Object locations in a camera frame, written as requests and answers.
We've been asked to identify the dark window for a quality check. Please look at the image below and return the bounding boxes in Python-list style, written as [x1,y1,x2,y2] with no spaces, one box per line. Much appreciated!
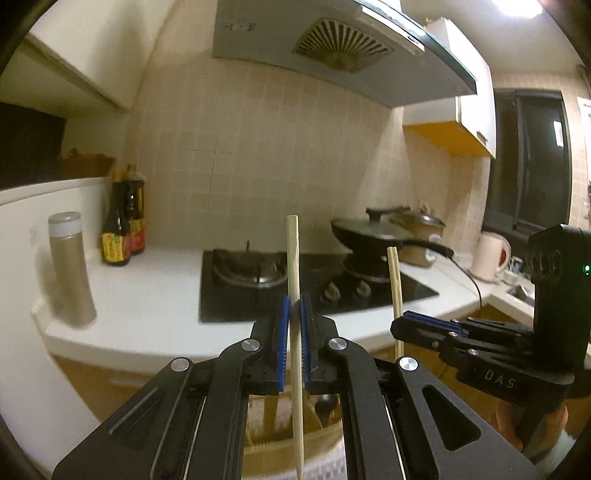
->
[482,90,574,239]

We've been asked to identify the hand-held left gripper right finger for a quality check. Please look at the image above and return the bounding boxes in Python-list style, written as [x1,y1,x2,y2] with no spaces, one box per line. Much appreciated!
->
[298,293,539,480]

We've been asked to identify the beige thermos bottle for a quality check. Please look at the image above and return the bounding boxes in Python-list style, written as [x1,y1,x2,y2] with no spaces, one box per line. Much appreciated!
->
[47,211,98,330]

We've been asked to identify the ceiling light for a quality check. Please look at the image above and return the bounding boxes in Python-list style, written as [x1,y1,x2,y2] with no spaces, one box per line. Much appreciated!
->
[491,0,542,19]

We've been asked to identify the striped woven tablecloth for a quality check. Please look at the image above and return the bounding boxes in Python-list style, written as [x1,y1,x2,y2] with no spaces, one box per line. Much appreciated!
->
[245,450,348,480]

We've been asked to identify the red label sauce bottle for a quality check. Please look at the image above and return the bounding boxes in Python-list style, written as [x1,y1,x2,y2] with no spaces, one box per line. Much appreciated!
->
[124,167,148,256]

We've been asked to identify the wooden base cabinet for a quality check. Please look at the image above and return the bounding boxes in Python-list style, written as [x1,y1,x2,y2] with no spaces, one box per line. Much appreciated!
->
[52,305,537,424]

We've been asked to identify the white yellow wall cabinet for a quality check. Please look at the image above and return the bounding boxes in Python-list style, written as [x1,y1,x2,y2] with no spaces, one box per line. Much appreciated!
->
[403,17,498,160]

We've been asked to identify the person's right hand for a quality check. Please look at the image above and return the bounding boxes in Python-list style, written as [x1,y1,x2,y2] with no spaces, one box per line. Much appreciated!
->
[496,399,525,446]

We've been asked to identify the kitchen sink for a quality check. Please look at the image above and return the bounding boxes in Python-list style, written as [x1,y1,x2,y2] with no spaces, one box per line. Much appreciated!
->
[505,283,536,306]

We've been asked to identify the yellow plastic utensil basket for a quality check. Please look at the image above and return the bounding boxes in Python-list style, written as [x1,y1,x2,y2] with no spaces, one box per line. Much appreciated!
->
[244,392,347,462]

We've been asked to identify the black wok with lid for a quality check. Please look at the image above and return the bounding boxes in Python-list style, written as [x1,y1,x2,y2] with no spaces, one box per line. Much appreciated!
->
[330,206,456,260]

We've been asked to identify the white electric kettle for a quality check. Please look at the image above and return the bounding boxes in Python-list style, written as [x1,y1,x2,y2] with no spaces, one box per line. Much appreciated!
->
[471,232,513,282]

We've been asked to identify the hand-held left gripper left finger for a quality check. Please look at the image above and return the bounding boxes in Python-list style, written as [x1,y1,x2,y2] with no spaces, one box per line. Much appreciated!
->
[53,295,291,480]

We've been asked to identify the black power cable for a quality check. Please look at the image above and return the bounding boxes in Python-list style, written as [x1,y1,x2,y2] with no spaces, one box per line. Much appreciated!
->
[450,256,484,309]

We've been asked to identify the wooden chopstick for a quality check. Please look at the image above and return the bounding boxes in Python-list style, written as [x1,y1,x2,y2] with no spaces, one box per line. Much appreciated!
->
[387,247,404,361]
[286,215,307,480]

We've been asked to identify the beige rice cooker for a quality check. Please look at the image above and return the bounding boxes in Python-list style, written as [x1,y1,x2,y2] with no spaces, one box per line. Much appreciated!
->
[390,212,448,268]

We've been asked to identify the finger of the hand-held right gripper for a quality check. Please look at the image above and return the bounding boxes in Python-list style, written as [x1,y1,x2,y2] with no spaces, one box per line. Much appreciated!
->
[390,318,533,371]
[402,311,533,343]

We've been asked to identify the black gas stove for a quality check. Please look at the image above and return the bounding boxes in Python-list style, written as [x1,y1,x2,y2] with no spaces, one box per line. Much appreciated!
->
[198,249,440,324]

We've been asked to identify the yellow label sauce bottle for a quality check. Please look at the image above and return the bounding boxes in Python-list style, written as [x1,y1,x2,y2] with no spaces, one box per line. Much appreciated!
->
[102,178,132,267]

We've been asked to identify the range hood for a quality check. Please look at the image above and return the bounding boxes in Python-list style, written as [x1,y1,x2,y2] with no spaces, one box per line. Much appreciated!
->
[212,0,478,110]

